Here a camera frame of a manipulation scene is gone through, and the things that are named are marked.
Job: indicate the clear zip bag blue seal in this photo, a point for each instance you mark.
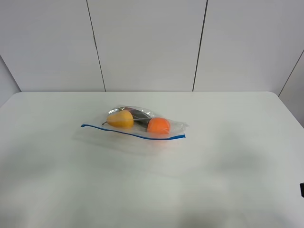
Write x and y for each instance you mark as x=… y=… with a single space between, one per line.
x=177 y=128

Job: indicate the orange fruit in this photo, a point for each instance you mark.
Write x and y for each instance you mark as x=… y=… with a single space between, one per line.
x=159 y=125

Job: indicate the dark purple eggplant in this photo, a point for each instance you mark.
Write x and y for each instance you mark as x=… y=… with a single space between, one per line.
x=140 y=117

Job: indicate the yellow pear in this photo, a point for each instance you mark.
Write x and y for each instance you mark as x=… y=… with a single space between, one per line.
x=122 y=119

